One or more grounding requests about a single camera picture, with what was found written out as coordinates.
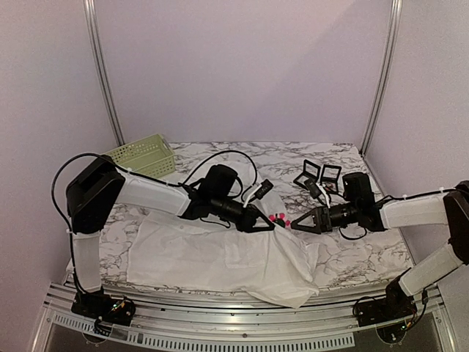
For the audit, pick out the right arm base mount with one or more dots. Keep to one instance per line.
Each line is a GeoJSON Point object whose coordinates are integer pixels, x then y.
{"type": "Point", "coordinates": [369, 310]}

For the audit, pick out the white slotted cable duct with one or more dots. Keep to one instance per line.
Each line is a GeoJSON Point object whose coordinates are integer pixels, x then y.
{"type": "Point", "coordinates": [166, 342]}

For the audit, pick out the aluminium frame post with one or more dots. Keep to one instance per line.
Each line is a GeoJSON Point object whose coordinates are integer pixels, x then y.
{"type": "Point", "coordinates": [385, 70]}
{"type": "Point", "coordinates": [102, 75]}

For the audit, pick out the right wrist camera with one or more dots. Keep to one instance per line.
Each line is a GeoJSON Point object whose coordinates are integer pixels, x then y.
{"type": "Point", "coordinates": [318, 192]}

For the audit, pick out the pink flower brooch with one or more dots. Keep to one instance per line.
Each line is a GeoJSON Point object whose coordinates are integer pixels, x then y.
{"type": "Point", "coordinates": [280, 219]}

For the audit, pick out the white button shirt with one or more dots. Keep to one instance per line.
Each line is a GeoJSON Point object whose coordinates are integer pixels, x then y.
{"type": "Point", "coordinates": [274, 266]}

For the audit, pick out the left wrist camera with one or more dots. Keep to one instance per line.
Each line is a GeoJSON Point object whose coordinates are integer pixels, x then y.
{"type": "Point", "coordinates": [259, 192]}

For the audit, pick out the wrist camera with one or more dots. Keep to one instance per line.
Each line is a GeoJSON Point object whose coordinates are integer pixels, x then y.
{"type": "Point", "coordinates": [259, 192]}
{"type": "Point", "coordinates": [318, 192]}

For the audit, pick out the black box of flower brooch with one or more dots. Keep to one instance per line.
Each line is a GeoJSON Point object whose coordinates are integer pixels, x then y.
{"type": "Point", "coordinates": [311, 172]}

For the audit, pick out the black box with brown brooch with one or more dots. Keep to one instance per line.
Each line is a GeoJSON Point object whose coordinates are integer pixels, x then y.
{"type": "Point", "coordinates": [329, 177]}

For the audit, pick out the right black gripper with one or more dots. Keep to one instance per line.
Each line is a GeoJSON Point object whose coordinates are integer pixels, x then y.
{"type": "Point", "coordinates": [325, 217]}

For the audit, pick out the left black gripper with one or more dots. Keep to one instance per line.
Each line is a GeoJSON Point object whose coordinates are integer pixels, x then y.
{"type": "Point", "coordinates": [247, 222]}

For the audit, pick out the green plastic basket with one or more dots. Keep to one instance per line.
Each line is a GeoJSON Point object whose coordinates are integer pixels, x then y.
{"type": "Point", "coordinates": [151, 156]}

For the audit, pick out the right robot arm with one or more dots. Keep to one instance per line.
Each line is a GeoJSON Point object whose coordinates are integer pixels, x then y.
{"type": "Point", "coordinates": [448, 206]}

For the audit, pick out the right aluminium frame post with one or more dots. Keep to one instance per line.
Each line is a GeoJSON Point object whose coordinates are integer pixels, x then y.
{"type": "Point", "coordinates": [385, 70]}

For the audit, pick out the left aluminium frame post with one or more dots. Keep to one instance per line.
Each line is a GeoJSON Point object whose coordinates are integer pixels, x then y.
{"type": "Point", "coordinates": [102, 75]}

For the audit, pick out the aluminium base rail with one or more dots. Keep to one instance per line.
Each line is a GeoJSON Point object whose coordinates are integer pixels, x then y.
{"type": "Point", "coordinates": [232, 316]}

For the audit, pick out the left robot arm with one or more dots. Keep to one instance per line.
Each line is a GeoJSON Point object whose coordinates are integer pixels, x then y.
{"type": "Point", "coordinates": [91, 196]}

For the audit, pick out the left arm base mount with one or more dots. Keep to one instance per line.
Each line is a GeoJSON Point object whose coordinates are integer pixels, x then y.
{"type": "Point", "coordinates": [104, 308]}

